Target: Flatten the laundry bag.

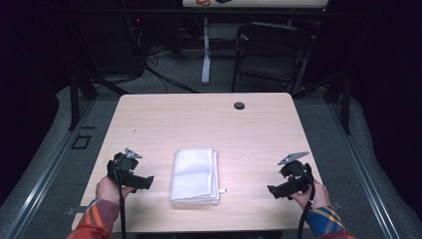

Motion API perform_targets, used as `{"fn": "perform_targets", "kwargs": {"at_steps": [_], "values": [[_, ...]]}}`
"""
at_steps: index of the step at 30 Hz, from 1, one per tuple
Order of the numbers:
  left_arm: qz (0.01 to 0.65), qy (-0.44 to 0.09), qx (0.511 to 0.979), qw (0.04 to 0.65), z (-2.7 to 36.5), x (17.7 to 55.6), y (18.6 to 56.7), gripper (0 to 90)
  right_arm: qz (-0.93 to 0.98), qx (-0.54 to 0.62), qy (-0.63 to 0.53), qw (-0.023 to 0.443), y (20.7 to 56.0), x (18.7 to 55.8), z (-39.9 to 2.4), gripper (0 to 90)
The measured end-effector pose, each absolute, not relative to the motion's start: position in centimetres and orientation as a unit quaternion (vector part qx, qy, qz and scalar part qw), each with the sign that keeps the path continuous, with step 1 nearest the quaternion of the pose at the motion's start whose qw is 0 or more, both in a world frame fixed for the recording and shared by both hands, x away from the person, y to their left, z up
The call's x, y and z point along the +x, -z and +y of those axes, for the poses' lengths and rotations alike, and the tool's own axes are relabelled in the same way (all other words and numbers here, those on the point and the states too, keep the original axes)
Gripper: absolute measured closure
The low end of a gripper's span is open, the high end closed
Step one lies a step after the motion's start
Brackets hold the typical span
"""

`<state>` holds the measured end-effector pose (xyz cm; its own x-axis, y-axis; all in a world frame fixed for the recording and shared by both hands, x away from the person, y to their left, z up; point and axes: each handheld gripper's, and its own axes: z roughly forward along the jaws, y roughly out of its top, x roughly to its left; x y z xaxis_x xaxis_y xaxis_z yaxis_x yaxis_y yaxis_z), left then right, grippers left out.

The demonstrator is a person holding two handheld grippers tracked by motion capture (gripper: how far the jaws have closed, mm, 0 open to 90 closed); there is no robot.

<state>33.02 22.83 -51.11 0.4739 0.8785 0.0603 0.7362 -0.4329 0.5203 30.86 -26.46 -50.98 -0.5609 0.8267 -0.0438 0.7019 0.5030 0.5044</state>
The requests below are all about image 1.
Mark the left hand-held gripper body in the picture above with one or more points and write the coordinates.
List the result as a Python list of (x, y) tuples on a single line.
[(123, 166)]

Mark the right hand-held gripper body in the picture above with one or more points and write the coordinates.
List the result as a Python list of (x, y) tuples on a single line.
[(298, 174)]

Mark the white cloth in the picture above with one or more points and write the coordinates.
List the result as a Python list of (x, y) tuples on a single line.
[(194, 176)]

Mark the person's left hand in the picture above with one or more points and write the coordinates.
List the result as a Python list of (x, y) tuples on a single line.
[(107, 191)]

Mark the person's right hand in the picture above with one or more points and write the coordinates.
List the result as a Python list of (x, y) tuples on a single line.
[(316, 197)]

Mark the grey tape piece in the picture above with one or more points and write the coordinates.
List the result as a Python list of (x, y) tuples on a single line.
[(337, 204), (73, 210)]

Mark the black tape strip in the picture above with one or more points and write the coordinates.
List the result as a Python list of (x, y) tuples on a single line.
[(88, 127)]

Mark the black tape rectangle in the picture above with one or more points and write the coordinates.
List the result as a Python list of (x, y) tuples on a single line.
[(73, 141)]

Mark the black metal stand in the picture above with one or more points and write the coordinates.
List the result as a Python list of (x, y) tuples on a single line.
[(74, 99), (345, 106)]

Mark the black round table grommet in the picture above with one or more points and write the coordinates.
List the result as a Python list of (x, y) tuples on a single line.
[(239, 106)]

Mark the dark equipment cabinet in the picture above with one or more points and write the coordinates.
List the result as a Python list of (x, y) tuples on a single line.
[(109, 43)]

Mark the black folding chair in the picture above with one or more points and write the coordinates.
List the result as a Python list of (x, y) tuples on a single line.
[(270, 49)]

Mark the white desk leg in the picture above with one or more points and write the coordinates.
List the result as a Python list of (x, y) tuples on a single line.
[(206, 56)]

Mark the metal floor rail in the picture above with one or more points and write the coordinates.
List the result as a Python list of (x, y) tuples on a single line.
[(40, 179), (365, 179)]

